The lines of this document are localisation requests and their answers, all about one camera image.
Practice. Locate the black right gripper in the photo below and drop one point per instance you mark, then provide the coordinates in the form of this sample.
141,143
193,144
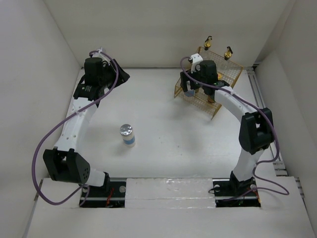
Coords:
185,78

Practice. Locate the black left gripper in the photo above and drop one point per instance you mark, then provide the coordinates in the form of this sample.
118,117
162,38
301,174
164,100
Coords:
122,77

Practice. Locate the spice jar silver lid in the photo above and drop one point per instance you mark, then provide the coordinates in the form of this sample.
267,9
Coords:
127,134
189,92

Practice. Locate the brown sauce bottle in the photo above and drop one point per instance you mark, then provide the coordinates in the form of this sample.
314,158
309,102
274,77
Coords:
211,98

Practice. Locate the glass oil bottle dark liquid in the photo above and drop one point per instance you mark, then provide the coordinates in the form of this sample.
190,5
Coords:
207,43

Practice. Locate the clear glass oil bottle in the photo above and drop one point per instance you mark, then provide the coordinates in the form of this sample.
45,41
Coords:
228,54

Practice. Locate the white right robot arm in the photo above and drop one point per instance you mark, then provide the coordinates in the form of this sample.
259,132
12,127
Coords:
256,125

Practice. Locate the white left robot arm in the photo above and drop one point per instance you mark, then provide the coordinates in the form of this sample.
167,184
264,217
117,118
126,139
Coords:
65,162

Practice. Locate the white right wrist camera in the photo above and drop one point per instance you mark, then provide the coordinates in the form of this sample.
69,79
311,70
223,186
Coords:
195,59

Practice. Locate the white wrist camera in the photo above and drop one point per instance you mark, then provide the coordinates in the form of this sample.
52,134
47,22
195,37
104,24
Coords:
195,59
97,53

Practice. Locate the gold wire basket rack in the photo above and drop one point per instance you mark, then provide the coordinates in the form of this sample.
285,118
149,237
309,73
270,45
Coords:
227,71

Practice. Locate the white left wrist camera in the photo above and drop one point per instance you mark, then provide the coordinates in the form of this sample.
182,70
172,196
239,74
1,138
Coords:
97,53

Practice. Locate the aluminium side rail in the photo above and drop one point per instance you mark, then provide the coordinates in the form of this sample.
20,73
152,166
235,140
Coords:
278,164

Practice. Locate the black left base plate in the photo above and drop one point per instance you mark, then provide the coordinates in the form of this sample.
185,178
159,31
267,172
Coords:
111,197

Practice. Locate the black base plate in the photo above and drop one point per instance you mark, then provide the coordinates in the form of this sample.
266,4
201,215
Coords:
226,195
111,197

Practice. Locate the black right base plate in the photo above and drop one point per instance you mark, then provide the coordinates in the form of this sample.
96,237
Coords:
226,195

